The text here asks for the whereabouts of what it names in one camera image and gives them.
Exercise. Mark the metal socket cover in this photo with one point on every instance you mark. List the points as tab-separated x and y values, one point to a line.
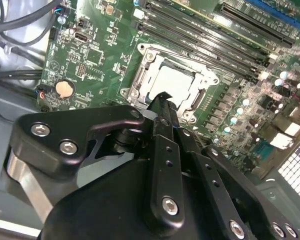
148	77

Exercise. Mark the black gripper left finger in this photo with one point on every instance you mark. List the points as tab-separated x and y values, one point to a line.
52	130

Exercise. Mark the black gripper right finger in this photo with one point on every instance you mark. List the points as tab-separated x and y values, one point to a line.
211	175

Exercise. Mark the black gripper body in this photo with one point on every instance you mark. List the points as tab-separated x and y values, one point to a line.
102	207

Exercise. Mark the silver topped CPU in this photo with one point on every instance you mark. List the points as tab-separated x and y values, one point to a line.
175	80

